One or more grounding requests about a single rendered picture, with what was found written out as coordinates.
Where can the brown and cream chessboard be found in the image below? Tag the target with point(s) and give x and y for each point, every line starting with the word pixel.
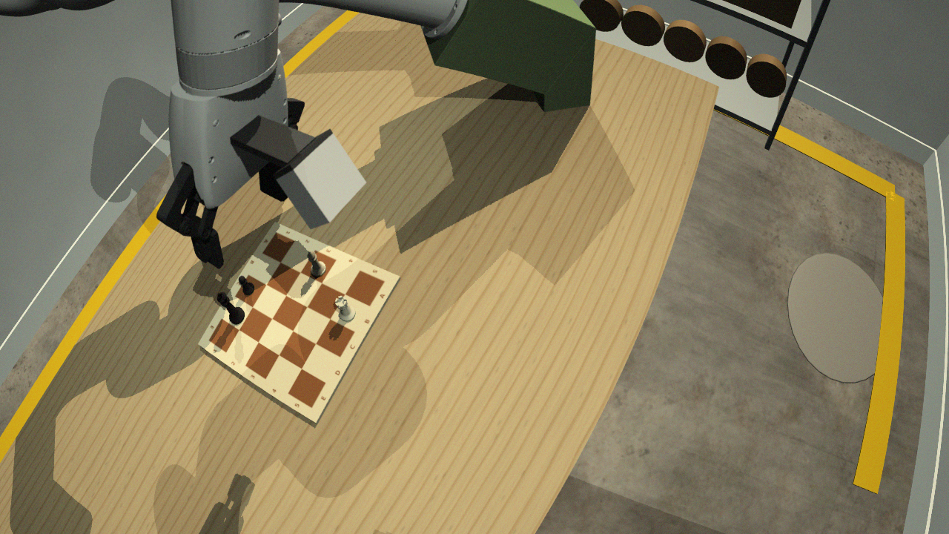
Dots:
pixel 292 343

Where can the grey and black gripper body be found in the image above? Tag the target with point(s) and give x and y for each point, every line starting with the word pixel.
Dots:
pixel 201 123

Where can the white bishop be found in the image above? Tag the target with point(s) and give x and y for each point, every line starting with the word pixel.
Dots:
pixel 318 268

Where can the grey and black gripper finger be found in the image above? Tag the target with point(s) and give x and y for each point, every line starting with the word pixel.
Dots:
pixel 205 239
pixel 267 182

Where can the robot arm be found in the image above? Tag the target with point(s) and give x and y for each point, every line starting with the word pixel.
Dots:
pixel 223 43

